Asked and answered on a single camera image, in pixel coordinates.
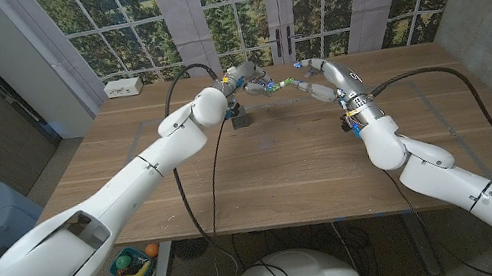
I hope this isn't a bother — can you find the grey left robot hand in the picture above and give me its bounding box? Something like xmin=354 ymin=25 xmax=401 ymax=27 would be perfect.
xmin=213 ymin=55 xmax=279 ymax=107

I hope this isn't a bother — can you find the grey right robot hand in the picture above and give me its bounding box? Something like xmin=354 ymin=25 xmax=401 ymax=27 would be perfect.
xmin=289 ymin=48 xmax=371 ymax=113

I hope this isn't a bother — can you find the dark grey block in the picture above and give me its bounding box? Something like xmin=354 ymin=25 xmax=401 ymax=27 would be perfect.
xmin=229 ymin=106 xmax=251 ymax=131

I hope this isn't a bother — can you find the printed window forest backdrop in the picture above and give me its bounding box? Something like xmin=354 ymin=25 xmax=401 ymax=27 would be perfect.
xmin=5 ymin=0 xmax=492 ymax=115

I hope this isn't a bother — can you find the white power strip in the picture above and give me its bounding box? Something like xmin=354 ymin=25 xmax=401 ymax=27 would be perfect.
xmin=102 ymin=75 xmax=146 ymax=102

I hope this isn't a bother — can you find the black round ribbed disc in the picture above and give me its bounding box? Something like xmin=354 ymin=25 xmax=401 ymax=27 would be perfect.
xmin=171 ymin=234 xmax=215 ymax=263

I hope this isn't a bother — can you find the grey table leg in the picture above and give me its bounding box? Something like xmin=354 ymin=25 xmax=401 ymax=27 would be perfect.
xmin=399 ymin=206 xmax=445 ymax=276

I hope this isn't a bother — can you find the orange toy ball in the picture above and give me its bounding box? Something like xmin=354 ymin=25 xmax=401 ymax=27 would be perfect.
xmin=143 ymin=242 xmax=161 ymax=259

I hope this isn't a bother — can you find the white table leg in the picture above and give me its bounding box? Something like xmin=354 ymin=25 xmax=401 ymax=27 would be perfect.
xmin=142 ymin=239 xmax=179 ymax=276

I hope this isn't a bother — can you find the green toy ball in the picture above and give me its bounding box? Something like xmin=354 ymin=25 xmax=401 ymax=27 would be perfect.
xmin=114 ymin=253 xmax=134 ymax=271

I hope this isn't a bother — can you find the yellow toy banana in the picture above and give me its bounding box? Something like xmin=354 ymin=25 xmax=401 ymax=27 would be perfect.
xmin=120 ymin=260 xmax=155 ymax=276

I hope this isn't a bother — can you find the teal toy basket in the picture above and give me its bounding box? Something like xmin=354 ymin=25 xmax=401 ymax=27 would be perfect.
xmin=105 ymin=242 xmax=161 ymax=276

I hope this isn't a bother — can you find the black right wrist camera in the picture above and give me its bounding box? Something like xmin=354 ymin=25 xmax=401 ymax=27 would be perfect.
xmin=338 ymin=116 xmax=355 ymax=135

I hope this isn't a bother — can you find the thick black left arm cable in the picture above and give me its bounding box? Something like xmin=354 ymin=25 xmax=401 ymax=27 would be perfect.
xmin=154 ymin=59 xmax=256 ymax=276

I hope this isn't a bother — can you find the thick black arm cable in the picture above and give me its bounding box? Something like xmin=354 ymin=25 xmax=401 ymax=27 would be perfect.
xmin=367 ymin=56 xmax=492 ymax=212
xmin=154 ymin=59 xmax=256 ymax=276

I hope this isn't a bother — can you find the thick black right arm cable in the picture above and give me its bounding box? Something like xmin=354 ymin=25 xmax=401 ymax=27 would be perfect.
xmin=367 ymin=56 xmax=492 ymax=212

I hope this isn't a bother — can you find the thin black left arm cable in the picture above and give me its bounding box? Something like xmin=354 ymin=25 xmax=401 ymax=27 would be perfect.
xmin=192 ymin=118 xmax=248 ymax=240

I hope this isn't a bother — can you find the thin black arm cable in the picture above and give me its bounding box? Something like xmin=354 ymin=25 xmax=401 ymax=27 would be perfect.
xmin=381 ymin=164 xmax=417 ymax=216
xmin=192 ymin=118 xmax=248 ymax=240

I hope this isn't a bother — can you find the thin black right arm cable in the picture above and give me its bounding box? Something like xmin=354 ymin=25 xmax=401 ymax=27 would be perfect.
xmin=381 ymin=164 xmax=417 ymax=216

